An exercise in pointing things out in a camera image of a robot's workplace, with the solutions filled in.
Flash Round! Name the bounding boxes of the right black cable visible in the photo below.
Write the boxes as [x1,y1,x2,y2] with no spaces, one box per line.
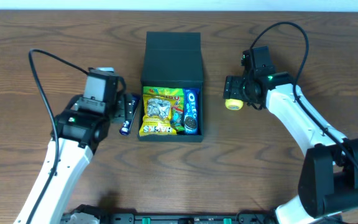
[249,21,358,224]

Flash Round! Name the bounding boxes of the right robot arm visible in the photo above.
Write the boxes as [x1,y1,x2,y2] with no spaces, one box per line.
[223,47,358,223]

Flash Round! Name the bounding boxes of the purple Dairy Milk bar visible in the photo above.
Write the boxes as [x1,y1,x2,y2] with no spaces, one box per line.
[119,93,140,136]

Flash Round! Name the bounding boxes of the black cable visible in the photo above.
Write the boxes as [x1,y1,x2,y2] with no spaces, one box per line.
[249,21,358,224]
[25,49,127,224]

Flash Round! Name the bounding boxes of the dark green open box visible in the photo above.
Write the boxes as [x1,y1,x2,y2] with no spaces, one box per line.
[138,31,204,142]

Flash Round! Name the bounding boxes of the yellow Hacks candy bag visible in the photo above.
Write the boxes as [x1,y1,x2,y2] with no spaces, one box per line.
[139,95,177,136]

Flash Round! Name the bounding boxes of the left black cable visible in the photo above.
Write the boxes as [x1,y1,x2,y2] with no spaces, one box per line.
[25,49,127,224]

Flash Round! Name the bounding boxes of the green Haribo gummy bag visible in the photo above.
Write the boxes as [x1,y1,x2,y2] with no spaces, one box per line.
[143,86,185,134]

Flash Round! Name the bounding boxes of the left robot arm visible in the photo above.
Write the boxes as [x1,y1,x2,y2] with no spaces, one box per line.
[15,67,129,223]

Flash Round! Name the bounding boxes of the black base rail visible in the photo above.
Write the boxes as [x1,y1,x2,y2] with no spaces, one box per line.
[60,205,279,224]

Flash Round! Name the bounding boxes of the blue Oreo cookie pack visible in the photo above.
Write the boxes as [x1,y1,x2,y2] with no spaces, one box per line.
[183,88,198,135]

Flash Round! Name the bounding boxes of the yellow Mentos bottle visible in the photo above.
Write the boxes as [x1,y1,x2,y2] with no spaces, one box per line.
[225,99,244,111]

